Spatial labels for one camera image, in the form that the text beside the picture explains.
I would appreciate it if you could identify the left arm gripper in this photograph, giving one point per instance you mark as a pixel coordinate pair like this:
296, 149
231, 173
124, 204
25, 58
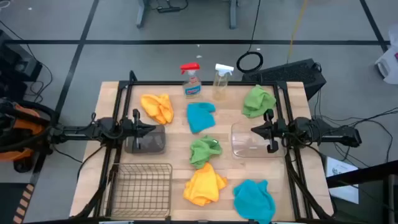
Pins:
130, 128

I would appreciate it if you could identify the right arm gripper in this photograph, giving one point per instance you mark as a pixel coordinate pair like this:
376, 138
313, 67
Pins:
275, 130

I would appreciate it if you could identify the yellow microfiber towel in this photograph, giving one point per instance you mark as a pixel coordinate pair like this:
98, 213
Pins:
203, 186
155, 107

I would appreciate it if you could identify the green microfiber towel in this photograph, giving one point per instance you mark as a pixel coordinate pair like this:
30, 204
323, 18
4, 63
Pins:
258, 102
203, 151

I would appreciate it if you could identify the teal microfiber towel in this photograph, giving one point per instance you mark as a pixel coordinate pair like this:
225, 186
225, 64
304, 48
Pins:
253, 202
199, 118

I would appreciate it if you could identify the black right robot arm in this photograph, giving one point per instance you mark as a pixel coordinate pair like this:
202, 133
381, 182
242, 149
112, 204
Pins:
326, 133

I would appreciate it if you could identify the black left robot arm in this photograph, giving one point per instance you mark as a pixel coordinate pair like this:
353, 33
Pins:
77, 132

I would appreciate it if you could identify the smoked grey plastic bin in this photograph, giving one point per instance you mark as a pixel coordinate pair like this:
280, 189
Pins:
155, 143

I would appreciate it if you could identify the clear plastic bin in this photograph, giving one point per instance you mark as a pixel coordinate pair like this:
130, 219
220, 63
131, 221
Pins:
245, 146

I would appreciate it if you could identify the spray bottle red trigger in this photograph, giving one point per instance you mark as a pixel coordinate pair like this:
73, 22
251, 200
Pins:
191, 88

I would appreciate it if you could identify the spray bottle white trigger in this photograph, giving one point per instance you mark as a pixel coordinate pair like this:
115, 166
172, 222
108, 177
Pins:
220, 87

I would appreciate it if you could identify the black computer tower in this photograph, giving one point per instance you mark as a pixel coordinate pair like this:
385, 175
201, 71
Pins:
286, 73

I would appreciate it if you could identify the white printed paper sheet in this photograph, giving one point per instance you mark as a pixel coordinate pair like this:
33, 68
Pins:
339, 166

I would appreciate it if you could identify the grey desk leg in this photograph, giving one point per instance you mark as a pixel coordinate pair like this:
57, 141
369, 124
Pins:
233, 15
141, 15

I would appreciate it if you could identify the black side desk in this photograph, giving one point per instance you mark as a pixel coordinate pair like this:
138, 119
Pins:
373, 172

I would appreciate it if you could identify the black power strip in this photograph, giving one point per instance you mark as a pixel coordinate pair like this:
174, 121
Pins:
168, 9

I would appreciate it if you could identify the orange black shop vacuum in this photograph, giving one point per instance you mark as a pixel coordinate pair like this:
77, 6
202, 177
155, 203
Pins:
21, 124

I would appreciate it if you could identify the black equipment box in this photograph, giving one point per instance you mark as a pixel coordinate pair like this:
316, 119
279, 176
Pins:
18, 67

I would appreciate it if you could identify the black aluminium table frame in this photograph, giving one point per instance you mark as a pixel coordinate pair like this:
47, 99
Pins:
155, 83

